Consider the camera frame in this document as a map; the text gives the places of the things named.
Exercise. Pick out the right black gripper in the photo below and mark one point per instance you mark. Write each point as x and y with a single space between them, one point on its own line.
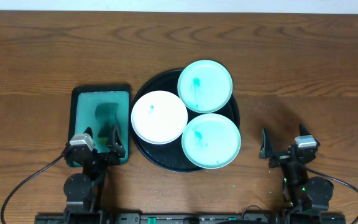
284 157

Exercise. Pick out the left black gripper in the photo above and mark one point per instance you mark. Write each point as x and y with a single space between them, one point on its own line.
101 156

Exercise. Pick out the green yellow sponge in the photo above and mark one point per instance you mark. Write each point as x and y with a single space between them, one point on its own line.
105 114

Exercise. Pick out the white round plate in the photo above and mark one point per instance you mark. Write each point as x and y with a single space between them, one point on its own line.
159 117

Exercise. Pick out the teal plate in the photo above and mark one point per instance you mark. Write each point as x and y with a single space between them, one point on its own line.
211 141
205 86

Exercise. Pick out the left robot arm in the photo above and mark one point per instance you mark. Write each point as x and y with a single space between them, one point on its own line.
82 189

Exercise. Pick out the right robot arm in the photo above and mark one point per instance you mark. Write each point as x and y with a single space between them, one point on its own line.
305 193

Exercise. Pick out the rectangular black water tray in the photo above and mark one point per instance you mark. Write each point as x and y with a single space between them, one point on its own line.
85 99

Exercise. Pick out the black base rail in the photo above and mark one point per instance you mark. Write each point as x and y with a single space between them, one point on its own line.
135 218

